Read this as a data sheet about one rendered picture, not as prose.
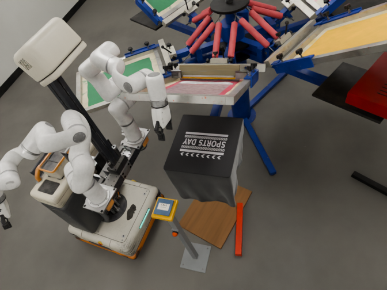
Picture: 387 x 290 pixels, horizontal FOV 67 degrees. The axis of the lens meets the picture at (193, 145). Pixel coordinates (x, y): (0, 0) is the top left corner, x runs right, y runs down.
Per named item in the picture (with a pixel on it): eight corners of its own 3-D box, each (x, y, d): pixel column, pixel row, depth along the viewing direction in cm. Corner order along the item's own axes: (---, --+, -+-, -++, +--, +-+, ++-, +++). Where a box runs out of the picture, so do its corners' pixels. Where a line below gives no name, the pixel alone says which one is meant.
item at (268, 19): (274, 75, 224) (275, 63, 214) (179, 74, 248) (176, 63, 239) (284, 16, 269) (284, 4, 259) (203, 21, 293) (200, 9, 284)
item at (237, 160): (236, 205, 209) (231, 174, 176) (231, 204, 210) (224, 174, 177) (246, 153, 234) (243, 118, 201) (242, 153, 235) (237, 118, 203)
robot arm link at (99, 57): (84, 74, 146) (105, 57, 152) (114, 90, 138) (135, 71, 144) (71, 48, 133) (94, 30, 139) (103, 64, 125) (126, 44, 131)
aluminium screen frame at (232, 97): (233, 105, 131) (234, 96, 129) (120, 100, 149) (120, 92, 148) (257, 78, 200) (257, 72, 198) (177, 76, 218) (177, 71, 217)
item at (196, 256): (205, 273, 236) (175, 228, 161) (179, 267, 242) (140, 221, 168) (211, 246, 248) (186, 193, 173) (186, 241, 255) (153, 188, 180)
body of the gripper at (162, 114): (155, 95, 130) (160, 117, 136) (145, 106, 122) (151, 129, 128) (171, 96, 127) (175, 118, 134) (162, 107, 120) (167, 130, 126)
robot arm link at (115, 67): (120, 70, 136) (155, 87, 128) (99, 81, 128) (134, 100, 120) (118, 53, 130) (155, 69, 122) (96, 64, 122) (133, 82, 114)
